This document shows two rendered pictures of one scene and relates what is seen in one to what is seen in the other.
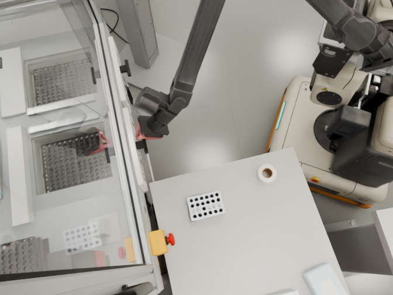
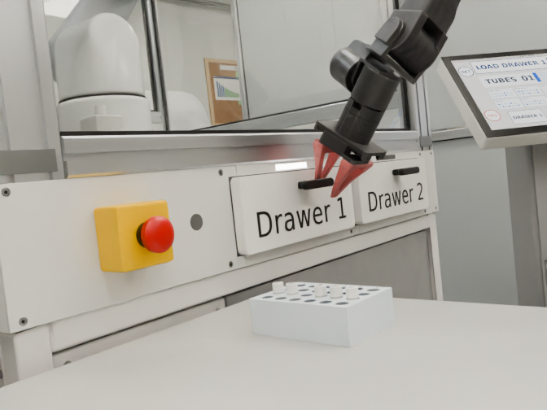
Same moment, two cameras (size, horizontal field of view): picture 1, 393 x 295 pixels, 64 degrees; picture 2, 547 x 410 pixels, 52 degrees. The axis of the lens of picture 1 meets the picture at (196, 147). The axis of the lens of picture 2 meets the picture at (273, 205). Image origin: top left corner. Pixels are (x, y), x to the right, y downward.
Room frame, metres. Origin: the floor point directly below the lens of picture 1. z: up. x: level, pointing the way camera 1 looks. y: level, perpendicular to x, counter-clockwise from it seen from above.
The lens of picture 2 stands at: (-0.18, -0.48, 0.93)
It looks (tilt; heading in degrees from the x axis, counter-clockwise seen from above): 3 degrees down; 54
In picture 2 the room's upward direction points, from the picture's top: 6 degrees counter-clockwise
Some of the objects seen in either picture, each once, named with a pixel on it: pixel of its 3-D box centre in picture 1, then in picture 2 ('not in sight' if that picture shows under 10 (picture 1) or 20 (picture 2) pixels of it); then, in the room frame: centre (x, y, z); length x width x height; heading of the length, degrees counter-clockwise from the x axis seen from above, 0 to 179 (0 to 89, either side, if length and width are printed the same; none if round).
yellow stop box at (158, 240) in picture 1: (159, 242); (136, 234); (0.05, 0.12, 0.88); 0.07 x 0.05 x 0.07; 15
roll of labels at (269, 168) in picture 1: (266, 174); not in sight; (0.30, -0.26, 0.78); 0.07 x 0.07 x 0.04
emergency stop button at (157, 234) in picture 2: (169, 239); (155, 234); (0.06, 0.09, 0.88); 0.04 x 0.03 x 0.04; 15
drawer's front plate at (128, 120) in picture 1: (135, 149); (299, 205); (0.37, 0.22, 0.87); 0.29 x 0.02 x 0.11; 15
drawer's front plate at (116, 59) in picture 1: (119, 75); (392, 188); (0.67, 0.30, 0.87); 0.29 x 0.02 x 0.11; 15
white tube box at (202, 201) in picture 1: (205, 206); (321, 311); (0.18, -0.03, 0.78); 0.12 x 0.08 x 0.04; 103
